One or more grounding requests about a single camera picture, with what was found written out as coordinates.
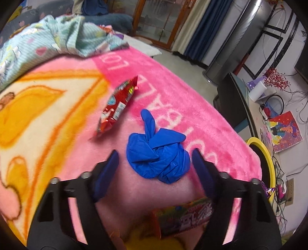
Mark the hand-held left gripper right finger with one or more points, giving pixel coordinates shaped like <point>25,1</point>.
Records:
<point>202,168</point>

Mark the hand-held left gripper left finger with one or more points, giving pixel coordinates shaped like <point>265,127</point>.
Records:
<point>108,173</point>

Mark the blue rubber glove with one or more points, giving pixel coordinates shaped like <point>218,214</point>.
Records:
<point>158,158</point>

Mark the yellow-rimmed bin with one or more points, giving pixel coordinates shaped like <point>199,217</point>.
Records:
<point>269,158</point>

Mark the colourful snack packet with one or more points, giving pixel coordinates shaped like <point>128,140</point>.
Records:
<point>182,216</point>

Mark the red snack packet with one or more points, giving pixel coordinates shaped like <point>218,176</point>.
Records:
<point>115,105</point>

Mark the pink yellow printed blanket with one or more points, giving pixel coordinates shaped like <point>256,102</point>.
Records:
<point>168,96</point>

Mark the beige power strip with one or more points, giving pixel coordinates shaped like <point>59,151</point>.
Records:
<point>289,191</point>

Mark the colourful picture book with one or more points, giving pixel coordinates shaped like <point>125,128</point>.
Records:
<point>285,132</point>

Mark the purple dotted box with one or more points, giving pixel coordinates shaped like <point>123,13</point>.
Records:
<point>252,84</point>

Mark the red berry branches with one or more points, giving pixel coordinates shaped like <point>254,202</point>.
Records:
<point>276,78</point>

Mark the white floor cushion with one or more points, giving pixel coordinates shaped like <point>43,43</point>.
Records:
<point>144,44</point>

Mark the silver tower air conditioner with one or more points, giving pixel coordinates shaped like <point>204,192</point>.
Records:
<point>238,38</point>

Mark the white curtain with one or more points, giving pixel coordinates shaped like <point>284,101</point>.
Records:
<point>187,31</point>

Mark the blue curtain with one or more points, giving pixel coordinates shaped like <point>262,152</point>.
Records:
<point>207,28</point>

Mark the light blue printed quilt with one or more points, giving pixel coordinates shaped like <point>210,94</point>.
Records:
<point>60,36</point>

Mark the dark blue sofa cushion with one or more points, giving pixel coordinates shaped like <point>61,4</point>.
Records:
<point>108,20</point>

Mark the wooden framed glass door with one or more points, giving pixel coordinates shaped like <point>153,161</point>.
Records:
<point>158,19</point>

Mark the grey heart-print sofa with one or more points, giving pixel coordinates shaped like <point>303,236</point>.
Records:
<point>48,9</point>

